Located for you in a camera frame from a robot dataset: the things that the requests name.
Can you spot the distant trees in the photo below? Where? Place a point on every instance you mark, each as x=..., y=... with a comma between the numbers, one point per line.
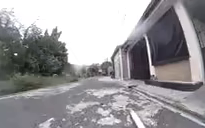
x=105, y=67

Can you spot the robot's own part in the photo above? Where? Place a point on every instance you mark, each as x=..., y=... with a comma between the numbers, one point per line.
x=137, y=120

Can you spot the row of trees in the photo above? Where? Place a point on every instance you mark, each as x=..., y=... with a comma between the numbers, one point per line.
x=36, y=53

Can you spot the grass verge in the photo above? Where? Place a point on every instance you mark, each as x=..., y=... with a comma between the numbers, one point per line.
x=30, y=81

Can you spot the pale concrete kerb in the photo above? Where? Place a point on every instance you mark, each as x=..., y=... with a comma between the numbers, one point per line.
x=33, y=92

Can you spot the building with dark openings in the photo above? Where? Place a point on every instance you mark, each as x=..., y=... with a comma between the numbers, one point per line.
x=176, y=43

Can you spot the grey asphalt road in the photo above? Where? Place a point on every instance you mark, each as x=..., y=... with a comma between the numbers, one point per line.
x=26, y=111

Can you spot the grey concrete pavement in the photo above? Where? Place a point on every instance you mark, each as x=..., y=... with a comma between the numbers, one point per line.
x=186, y=98

